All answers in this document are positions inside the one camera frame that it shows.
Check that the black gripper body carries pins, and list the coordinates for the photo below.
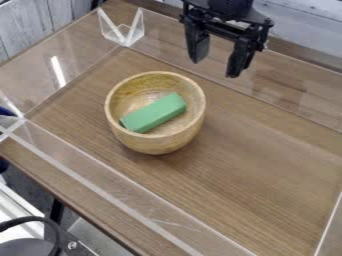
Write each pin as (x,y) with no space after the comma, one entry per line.
(229,19)

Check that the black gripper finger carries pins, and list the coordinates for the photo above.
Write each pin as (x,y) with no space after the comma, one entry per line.
(196,39)
(240,57)

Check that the brown wooden bowl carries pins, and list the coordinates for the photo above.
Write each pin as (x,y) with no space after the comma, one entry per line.
(137,91)

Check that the green rectangular block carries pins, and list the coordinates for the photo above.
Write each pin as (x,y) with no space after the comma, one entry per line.
(155,114)

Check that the blue object at edge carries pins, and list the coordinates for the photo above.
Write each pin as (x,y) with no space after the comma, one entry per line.
(5,112)

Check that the black table leg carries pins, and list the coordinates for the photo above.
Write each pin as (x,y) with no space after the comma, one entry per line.
(56,211)

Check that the clear acrylic tray wall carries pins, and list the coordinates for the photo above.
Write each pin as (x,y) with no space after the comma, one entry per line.
(249,190)

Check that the clear acrylic corner bracket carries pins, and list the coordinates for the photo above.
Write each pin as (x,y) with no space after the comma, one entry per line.
(122,34)

